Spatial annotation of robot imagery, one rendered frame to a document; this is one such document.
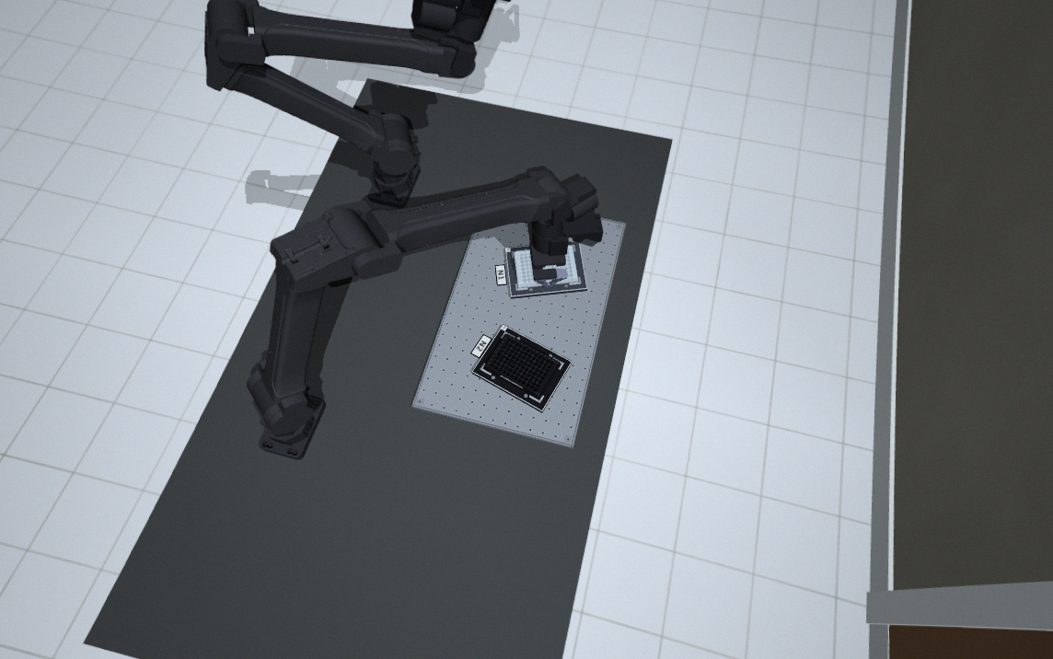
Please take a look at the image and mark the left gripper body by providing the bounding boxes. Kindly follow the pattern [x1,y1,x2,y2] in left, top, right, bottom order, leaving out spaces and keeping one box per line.
[478,0,511,18]

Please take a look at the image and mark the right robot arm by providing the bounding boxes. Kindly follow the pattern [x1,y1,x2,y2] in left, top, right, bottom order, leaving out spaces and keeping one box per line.
[247,169,603,460]

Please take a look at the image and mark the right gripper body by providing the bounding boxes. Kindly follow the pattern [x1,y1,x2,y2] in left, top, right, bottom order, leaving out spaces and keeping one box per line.
[528,222,567,281]

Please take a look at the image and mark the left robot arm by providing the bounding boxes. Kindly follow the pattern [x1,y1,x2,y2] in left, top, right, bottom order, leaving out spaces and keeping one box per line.
[204,0,490,208]

